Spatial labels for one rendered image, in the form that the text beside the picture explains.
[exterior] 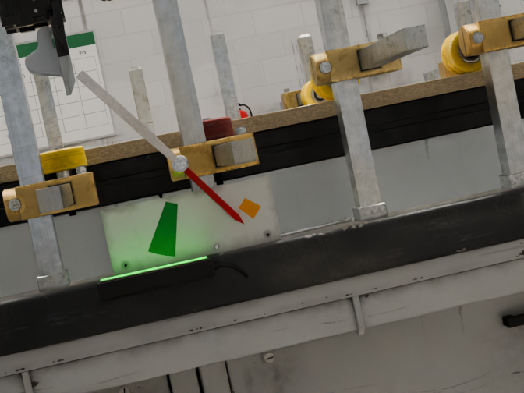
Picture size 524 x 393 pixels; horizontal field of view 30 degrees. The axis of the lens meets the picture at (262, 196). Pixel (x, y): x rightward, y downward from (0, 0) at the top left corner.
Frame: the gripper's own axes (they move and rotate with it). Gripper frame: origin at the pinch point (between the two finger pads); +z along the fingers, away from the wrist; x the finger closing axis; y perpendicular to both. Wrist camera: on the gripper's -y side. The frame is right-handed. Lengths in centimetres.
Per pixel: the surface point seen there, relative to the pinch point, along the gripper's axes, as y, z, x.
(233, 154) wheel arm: -18.0, 13.4, 10.2
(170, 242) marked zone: -9.3, 24.6, -14.2
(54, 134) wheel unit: 8, 0, -124
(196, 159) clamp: -15.6, 13.1, -14.0
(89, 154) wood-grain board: -0.1, 8.8, -35.3
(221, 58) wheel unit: -39, -11, -123
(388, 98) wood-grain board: -53, 9, -34
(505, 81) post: -66, 11, -14
